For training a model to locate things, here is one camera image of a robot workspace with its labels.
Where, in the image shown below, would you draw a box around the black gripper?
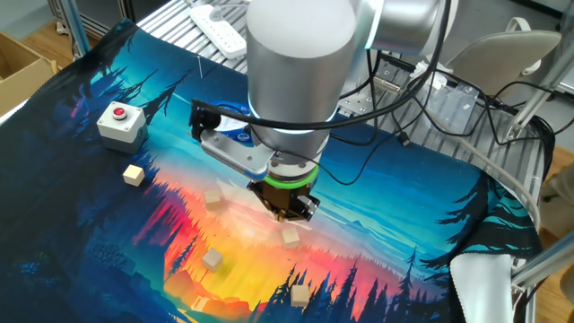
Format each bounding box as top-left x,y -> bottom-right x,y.
247,181 -> 323,223

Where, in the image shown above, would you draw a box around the plain wooden cube block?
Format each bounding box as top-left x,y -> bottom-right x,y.
201,248 -> 224,274
290,284 -> 311,309
122,164 -> 146,188
204,189 -> 224,211
281,227 -> 301,250

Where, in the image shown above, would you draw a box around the blue tissue pack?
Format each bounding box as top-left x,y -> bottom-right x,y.
213,100 -> 253,144

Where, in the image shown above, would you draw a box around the colourful landscape print cloth mat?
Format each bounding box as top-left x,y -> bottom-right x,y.
0,17 -> 546,323

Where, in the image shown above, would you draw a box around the grey emergency stop button box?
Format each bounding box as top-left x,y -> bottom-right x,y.
96,100 -> 149,155

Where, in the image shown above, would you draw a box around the white power strip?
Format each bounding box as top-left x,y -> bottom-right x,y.
187,2 -> 248,61

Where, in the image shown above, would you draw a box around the clear plastic bag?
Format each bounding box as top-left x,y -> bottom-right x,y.
410,60 -> 481,135

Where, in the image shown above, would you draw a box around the white office chair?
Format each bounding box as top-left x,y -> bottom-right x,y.
441,16 -> 564,98

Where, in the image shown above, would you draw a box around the person beige trousers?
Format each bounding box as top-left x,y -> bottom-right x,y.
540,163 -> 574,239

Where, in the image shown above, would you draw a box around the brown cardboard box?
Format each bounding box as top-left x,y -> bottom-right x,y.
0,31 -> 59,118

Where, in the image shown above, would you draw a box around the wrist camera silver bracket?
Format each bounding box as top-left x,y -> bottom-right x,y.
187,98 -> 275,181

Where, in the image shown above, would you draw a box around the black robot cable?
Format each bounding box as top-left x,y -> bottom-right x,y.
190,0 -> 454,188

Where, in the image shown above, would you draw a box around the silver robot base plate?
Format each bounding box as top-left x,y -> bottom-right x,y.
336,48 -> 407,123

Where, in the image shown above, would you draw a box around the black usb cable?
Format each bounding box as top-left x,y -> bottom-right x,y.
390,66 -> 557,149

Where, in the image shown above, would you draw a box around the grey thick cable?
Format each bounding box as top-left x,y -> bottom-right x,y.
421,118 -> 544,232

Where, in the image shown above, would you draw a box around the aluminium frame post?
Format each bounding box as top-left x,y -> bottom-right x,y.
505,42 -> 574,141
62,0 -> 93,59
510,231 -> 574,323

